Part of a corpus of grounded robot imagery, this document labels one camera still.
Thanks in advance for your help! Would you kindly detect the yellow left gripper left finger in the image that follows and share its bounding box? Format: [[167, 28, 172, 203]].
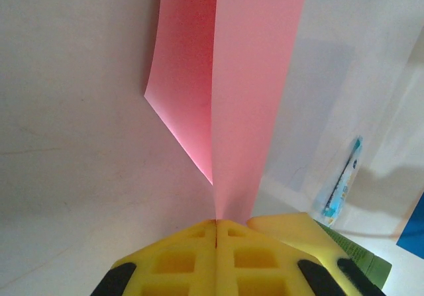
[[89, 219, 218, 296]]

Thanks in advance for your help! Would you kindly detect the blue and white sachet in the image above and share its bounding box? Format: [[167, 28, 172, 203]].
[[311, 135, 364, 228]]

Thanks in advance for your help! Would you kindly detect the pink paper sheet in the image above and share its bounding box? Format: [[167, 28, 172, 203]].
[[144, 0, 311, 224]]

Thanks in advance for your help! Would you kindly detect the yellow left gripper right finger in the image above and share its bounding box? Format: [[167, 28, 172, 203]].
[[215, 219, 347, 296]]

